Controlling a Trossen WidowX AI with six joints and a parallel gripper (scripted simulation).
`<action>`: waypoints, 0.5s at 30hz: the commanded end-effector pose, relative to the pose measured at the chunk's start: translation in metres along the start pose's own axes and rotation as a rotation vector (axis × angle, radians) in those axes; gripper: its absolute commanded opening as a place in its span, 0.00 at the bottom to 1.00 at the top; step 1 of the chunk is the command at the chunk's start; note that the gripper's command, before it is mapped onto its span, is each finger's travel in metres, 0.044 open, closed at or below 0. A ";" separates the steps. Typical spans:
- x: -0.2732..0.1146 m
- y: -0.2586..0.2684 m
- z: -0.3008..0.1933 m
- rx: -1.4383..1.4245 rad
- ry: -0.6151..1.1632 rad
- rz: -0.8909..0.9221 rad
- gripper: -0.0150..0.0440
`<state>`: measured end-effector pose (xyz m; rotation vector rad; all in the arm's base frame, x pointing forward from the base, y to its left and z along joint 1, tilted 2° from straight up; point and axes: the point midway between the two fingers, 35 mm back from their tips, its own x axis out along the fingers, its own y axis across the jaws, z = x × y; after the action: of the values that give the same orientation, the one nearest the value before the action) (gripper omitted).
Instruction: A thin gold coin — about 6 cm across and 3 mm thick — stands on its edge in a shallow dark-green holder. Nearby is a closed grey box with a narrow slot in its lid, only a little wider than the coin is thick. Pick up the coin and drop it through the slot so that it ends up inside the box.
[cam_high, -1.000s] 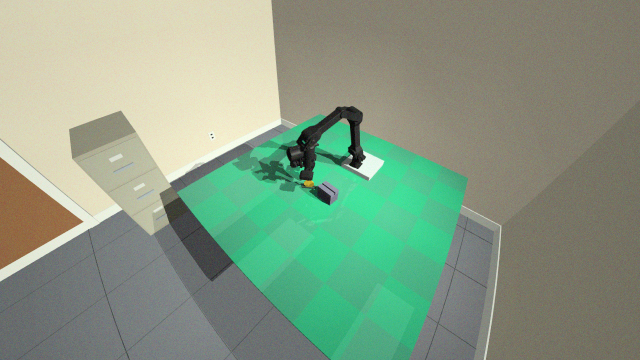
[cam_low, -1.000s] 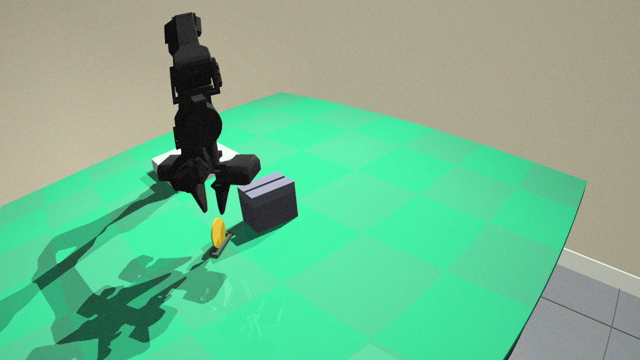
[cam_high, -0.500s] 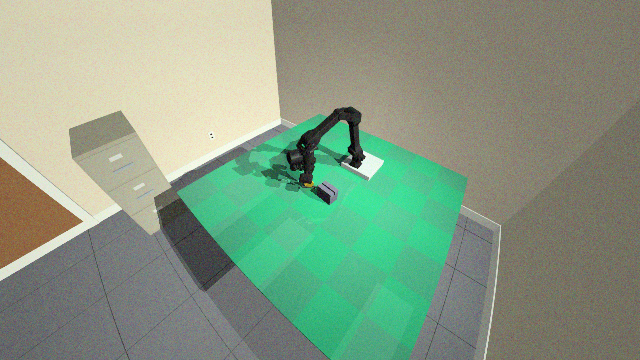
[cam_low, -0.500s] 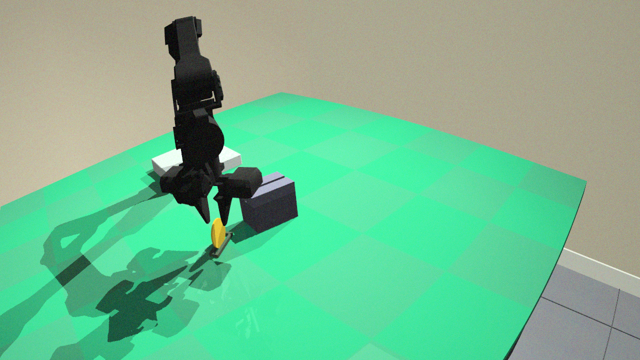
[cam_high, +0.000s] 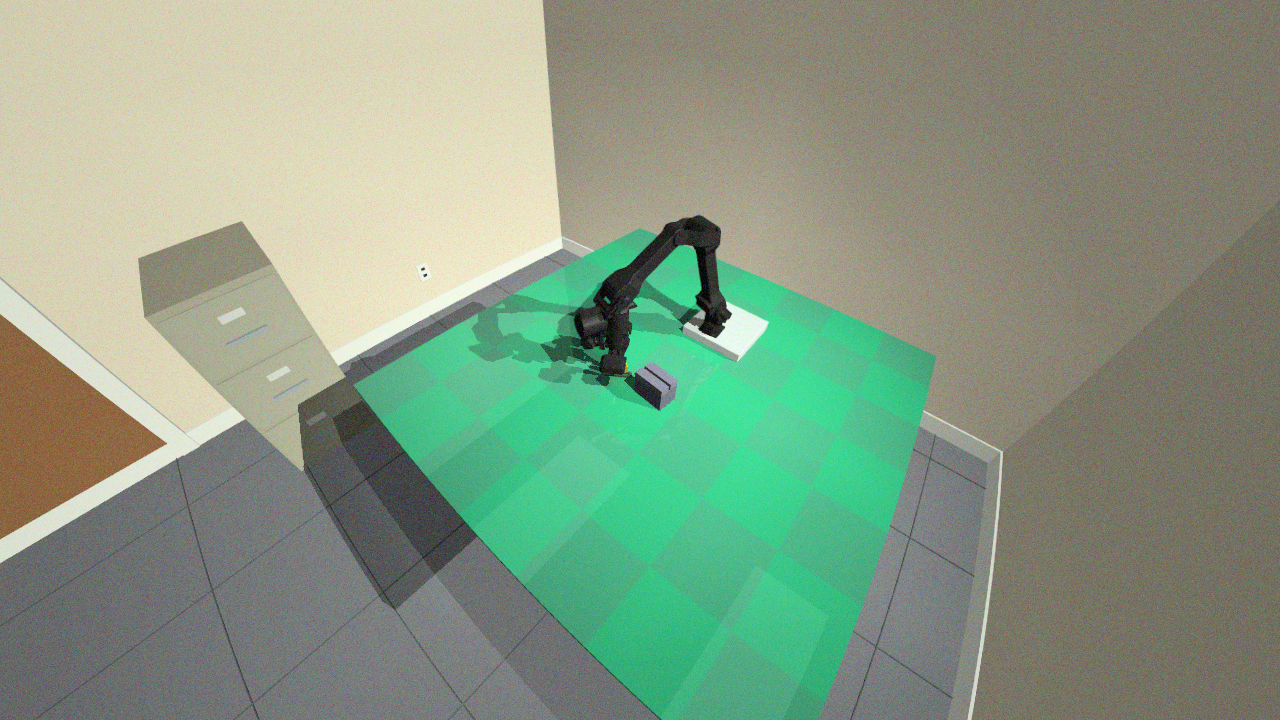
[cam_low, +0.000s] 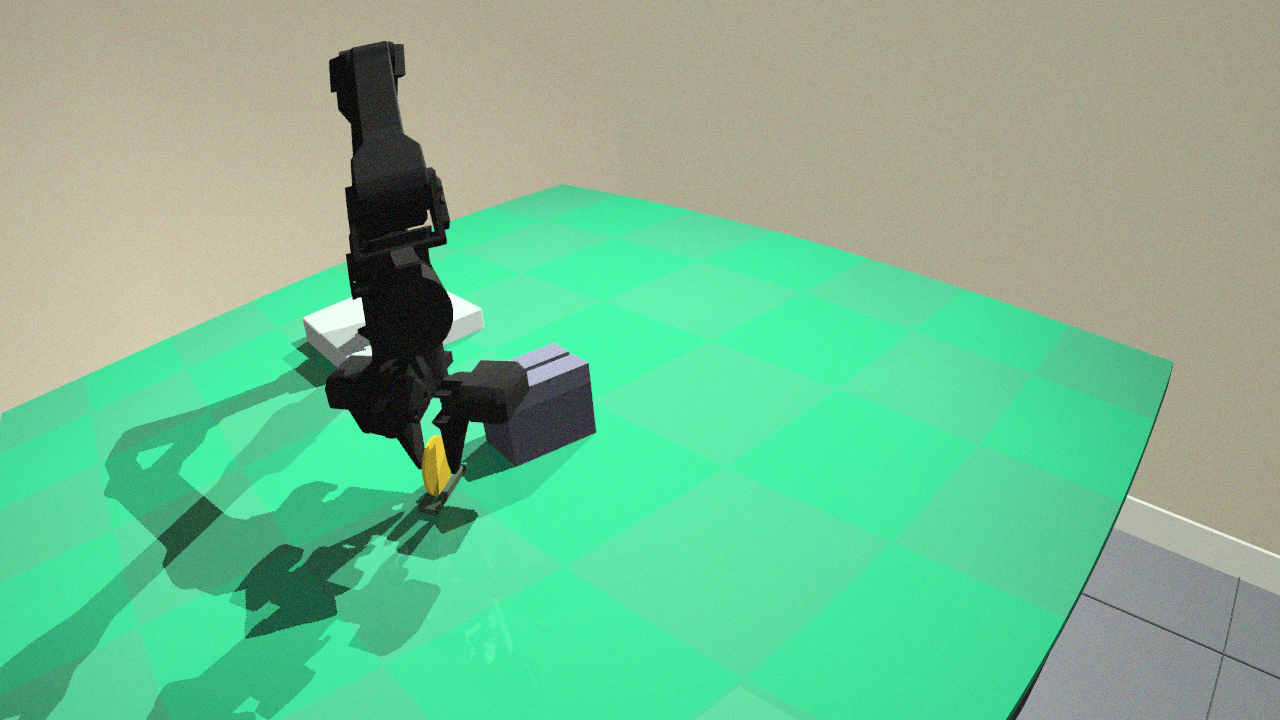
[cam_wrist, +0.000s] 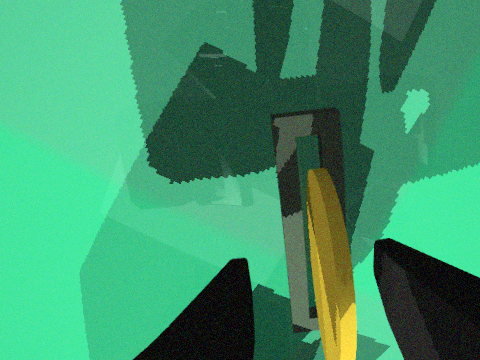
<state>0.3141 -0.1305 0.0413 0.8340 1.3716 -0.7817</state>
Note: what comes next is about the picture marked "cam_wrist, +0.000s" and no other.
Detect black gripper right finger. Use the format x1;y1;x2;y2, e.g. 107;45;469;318
373;237;480;360

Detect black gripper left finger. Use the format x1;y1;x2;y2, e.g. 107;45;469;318
133;257;255;360

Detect gold coin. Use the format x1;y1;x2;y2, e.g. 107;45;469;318
305;168;357;360

